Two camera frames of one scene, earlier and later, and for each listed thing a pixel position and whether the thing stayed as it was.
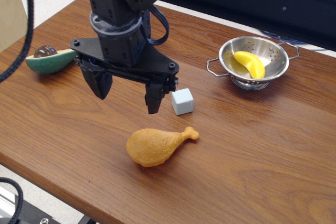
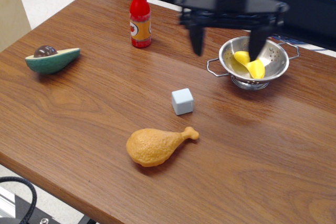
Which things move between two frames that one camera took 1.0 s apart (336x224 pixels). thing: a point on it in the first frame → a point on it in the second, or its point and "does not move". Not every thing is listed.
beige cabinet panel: (13, 17) does not move
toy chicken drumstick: (150, 147) does not move
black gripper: (128, 53) → (231, 4)
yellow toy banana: (256, 68) does not move
